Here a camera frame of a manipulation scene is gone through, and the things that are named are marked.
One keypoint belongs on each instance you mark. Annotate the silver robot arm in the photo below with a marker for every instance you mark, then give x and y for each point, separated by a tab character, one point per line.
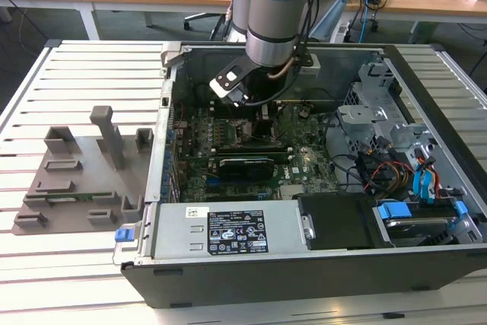
274	28

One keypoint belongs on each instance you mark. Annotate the metal drive cage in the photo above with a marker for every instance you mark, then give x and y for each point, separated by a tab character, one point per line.
361	115

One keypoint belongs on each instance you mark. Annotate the CPU socket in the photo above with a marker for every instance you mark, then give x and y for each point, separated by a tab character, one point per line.
239	139

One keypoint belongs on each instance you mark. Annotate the coin cell battery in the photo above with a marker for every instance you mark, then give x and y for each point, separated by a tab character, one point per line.
303	112

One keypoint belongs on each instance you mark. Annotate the hard disk in blue carrier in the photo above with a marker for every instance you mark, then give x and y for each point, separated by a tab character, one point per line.
414	224

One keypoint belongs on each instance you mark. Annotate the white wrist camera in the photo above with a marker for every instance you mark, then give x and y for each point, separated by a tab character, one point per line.
224	85

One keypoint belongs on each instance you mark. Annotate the black plastic drive cover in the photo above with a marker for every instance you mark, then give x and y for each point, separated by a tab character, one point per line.
335	222

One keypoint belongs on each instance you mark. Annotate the open black PC case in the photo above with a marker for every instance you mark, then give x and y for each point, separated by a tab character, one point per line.
304	283

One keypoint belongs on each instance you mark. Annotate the green RAM stick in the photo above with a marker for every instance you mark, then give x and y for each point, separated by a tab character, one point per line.
68	198

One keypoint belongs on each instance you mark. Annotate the grey parts rack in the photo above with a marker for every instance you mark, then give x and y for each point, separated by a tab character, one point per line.
87	180

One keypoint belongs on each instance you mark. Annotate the office chair base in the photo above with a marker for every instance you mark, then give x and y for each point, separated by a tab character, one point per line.
192	17

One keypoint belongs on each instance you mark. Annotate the grey power supply unit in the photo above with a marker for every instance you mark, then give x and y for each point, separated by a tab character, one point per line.
175	226

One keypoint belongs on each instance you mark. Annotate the black RAM sticks pair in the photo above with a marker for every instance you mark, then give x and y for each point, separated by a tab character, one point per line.
236	113

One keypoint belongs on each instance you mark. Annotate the silver chipset heatsink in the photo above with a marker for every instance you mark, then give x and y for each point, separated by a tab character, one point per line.
292	192

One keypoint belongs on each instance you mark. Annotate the blue plastic clip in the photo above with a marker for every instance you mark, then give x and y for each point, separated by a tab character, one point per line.
460	208

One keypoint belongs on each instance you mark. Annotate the green motherboard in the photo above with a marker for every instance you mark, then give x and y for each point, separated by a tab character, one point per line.
308	142

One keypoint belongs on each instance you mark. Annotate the white power strip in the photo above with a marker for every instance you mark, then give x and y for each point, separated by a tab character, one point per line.
341	32

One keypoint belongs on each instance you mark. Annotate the thin locking lever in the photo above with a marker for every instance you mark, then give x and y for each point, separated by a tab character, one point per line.
231	112

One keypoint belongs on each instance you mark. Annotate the blue case latch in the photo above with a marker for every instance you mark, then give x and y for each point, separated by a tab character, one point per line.
123	235

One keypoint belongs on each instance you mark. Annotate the black graphics card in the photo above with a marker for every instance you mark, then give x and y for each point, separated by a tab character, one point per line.
247	167

